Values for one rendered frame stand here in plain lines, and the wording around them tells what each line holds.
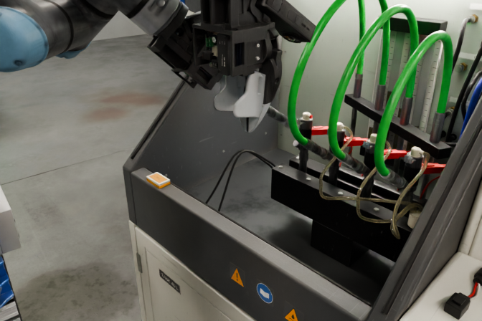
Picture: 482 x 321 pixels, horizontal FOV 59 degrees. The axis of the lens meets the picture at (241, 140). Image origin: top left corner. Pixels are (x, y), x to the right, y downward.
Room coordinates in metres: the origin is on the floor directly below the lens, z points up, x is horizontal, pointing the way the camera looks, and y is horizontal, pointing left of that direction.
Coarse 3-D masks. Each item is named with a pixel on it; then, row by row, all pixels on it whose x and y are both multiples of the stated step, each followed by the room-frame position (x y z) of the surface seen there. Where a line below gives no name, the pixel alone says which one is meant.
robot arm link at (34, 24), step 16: (0, 0) 0.52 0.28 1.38; (16, 0) 0.53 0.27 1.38; (48, 0) 0.59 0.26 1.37; (0, 16) 0.49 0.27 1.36; (16, 16) 0.50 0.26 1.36; (32, 16) 0.52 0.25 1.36; (48, 16) 0.55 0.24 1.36; (64, 16) 0.58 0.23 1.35; (0, 32) 0.48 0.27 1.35; (16, 32) 0.48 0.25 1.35; (32, 32) 0.50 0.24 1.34; (48, 32) 0.53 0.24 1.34; (64, 32) 0.56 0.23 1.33; (0, 48) 0.48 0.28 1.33; (16, 48) 0.48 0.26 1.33; (32, 48) 0.50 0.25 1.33; (48, 48) 0.52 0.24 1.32; (64, 48) 0.57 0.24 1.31; (0, 64) 0.48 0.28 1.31; (16, 64) 0.49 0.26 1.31; (32, 64) 0.52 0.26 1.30
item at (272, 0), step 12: (264, 0) 0.52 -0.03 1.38; (276, 0) 0.53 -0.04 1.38; (264, 12) 0.54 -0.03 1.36; (276, 12) 0.53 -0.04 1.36; (288, 12) 0.55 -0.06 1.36; (300, 12) 0.56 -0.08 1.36; (276, 24) 0.57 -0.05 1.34; (288, 24) 0.55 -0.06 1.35; (300, 24) 0.56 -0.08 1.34; (312, 24) 0.58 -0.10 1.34; (288, 36) 0.58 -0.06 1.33; (300, 36) 0.57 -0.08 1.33; (312, 36) 0.58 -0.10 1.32
